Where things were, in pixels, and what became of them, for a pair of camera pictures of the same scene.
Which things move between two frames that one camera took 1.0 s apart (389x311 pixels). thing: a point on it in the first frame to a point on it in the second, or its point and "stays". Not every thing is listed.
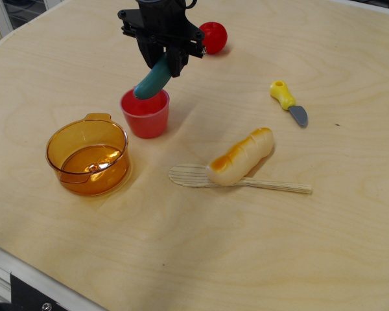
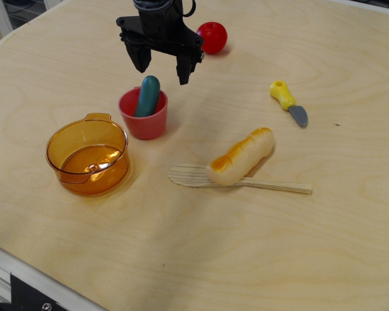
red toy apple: x=215 y=37 stays
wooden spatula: x=195 y=175 stays
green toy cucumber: x=158 y=76 to x=148 y=98
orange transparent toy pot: x=90 y=156 stays
